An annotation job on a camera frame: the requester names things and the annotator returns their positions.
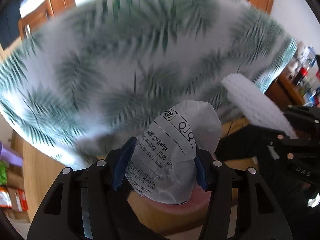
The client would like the pink lined trash bin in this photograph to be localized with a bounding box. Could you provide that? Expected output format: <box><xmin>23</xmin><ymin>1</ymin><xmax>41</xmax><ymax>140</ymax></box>
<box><xmin>143</xmin><ymin>183</ymin><xmax>211</xmax><ymax>215</ymax></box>

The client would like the palm leaf tablecloth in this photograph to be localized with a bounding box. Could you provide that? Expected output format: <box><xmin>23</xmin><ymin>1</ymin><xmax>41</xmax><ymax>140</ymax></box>
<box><xmin>1</xmin><ymin>0</ymin><xmax>297</xmax><ymax>169</ymax></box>

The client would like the translucent printed plastic bag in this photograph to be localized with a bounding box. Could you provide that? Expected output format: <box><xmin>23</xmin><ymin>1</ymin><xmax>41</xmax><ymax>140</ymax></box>
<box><xmin>125</xmin><ymin>100</ymin><xmax>222</xmax><ymax>205</ymax></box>

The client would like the wooden chair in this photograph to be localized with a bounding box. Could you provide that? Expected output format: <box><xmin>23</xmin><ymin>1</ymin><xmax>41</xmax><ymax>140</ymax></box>
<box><xmin>18</xmin><ymin>1</ymin><xmax>52</xmax><ymax>40</ymax></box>

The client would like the cluttered side shelf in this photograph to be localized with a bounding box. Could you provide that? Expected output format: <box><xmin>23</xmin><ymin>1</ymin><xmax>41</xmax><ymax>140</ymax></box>
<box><xmin>265</xmin><ymin>42</ymin><xmax>319</xmax><ymax>111</ymax></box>

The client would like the white foam mesh sleeve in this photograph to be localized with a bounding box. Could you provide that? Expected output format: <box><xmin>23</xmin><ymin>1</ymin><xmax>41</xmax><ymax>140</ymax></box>
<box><xmin>221</xmin><ymin>74</ymin><xmax>298</xmax><ymax>139</ymax></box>

